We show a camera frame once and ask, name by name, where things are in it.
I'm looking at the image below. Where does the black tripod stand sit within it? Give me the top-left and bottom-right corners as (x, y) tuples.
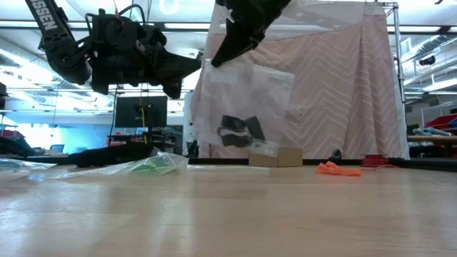
(186, 138), (200, 157)

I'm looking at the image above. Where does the pink chevron curtain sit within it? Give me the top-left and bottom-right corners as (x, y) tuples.
(191, 0), (411, 160)

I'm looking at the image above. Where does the dark cluttered desk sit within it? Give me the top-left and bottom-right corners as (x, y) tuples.
(106, 126), (186, 156)

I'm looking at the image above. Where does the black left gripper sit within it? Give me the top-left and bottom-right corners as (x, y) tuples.
(87, 24), (203, 101)

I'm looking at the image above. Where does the small cardboard box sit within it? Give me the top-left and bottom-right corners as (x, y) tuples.
(248, 146), (304, 168)

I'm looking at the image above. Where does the black rubber band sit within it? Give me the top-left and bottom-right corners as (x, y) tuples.
(244, 116), (267, 142)
(216, 114), (255, 148)

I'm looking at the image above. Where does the red storage bin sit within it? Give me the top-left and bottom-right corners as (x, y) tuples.
(424, 113), (457, 131)

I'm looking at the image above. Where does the thin black hanging cable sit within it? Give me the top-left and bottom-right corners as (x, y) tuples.
(109, 85), (119, 140)

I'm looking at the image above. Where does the orange rubber band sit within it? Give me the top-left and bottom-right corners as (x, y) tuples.
(314, 161), (343, 176)
(331, 167), (363, 178)

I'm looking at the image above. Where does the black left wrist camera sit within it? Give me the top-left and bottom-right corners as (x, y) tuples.
(89, 9), (142, 58)

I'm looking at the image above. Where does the metal curtain rack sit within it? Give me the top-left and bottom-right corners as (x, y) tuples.
(371, 1), (410, 160)

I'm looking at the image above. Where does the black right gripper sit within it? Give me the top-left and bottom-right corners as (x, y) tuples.
(211, 0), (293, 68)

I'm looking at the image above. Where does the blue white roll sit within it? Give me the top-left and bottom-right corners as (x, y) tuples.
(412, 126), (453, 138)

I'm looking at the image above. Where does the wooden workbench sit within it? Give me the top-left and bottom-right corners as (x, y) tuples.
(406, 134), (457, 158)

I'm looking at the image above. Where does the black aluminium table frame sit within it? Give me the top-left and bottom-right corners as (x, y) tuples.
(0, 153), (457, 173)

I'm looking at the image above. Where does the black computer monitor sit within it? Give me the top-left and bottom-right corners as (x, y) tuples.
(114, 95), (169, 129)

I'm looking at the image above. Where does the green rubber band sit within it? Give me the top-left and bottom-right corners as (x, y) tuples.
(128, 158), (176, 175)

